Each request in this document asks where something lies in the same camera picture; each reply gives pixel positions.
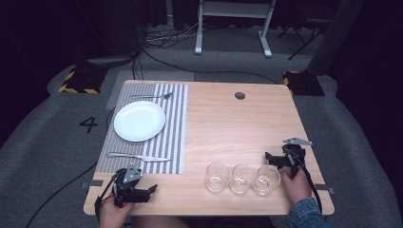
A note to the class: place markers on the white round plate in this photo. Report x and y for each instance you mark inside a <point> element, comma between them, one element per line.
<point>139,121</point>

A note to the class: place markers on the silver fork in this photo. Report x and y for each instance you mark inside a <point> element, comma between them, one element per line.
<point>152,96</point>

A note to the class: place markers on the person's leg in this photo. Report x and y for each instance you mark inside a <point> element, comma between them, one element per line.
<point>158,222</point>

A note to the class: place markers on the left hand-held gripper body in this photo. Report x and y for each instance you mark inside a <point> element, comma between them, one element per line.
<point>126,183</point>

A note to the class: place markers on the black tripod stand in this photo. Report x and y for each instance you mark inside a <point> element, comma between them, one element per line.
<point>307,34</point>

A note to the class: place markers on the person's left hand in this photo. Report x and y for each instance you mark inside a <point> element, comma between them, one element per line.
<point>113,214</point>

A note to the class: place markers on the black yellow striped floor plate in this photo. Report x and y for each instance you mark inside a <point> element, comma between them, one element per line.
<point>83,79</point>
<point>304,83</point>

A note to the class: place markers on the grey table edge bracket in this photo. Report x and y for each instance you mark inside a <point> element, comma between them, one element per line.
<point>326,188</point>
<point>92,183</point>

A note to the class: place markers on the white metal desk frame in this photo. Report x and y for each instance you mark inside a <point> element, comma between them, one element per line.
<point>234,9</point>

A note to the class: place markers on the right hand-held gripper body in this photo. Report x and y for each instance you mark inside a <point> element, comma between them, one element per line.
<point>295,152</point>

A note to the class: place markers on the silver knife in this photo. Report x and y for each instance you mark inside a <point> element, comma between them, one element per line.
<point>136,156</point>

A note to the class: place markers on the person's right hand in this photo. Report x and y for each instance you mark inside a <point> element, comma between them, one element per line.
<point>296,187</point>

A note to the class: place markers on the grey curtain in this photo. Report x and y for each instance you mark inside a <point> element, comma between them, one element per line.
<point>335,34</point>

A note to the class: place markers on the grey striped placemat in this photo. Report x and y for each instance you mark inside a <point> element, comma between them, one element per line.
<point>171,126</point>

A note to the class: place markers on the clear drinking glass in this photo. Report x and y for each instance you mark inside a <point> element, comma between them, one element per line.
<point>216,177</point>
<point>265,180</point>
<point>241,178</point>

